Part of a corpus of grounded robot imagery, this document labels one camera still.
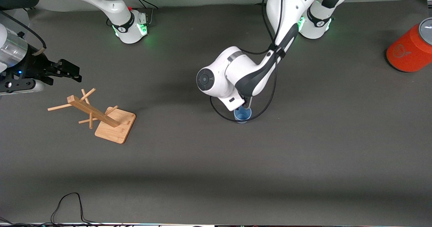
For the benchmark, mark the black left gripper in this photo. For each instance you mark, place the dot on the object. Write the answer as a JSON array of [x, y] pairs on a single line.
[[248, 101]]

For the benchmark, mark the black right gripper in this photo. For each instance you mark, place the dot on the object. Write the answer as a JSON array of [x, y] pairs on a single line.
[[34, 67]]

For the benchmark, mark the light blue cup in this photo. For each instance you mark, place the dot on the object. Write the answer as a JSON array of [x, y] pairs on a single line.
[[243, 118]]

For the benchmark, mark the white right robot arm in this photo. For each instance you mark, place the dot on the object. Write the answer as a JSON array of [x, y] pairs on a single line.
[[111, 4]]

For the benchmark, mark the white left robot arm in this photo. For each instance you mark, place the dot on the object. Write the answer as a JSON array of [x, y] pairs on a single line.
[[236, 68]]

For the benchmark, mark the wooden cup rack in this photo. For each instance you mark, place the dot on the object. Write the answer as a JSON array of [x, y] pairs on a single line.
[[114, 129]]

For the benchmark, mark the orange can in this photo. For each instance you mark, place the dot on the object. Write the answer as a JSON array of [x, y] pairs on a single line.
[[405, 54]]

